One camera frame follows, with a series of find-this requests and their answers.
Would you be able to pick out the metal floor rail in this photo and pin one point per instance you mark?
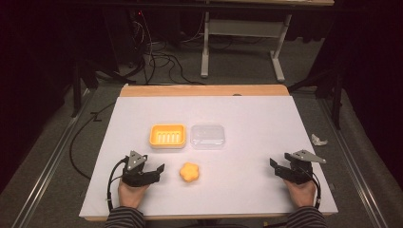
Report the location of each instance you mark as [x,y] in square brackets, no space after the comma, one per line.
[351,167]
[47,171]

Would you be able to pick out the person's left hand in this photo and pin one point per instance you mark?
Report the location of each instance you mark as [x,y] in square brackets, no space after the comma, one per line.
[131,194]

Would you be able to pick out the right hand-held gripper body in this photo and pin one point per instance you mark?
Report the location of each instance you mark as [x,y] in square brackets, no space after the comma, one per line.
[301,164]

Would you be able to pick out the crumpled white paper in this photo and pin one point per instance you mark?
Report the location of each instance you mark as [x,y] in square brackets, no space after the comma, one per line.
[317,140]

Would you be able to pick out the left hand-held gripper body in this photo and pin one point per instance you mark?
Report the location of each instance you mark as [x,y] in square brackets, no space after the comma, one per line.
[134,161]

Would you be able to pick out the transparent plastic lid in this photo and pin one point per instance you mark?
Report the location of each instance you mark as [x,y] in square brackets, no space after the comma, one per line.
[207,136]

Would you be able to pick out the black metal stand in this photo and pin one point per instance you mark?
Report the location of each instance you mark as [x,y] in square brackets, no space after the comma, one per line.
[336,101]
[76,91]

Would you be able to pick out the white desk frame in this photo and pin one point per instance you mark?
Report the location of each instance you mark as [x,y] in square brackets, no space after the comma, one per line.
[244,28]

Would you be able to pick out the person's right hand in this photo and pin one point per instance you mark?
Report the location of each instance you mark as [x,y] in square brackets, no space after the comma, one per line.
[301,193]

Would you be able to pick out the white table cover sheet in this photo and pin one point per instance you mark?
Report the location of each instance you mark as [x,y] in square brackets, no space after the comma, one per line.
[247,177]

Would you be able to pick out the orange flower-shaped soap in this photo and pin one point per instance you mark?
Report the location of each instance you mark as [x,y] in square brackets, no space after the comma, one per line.
[189,172]

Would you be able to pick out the orange soap dish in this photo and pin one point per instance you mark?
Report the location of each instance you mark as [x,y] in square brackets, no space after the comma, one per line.
[167,136]

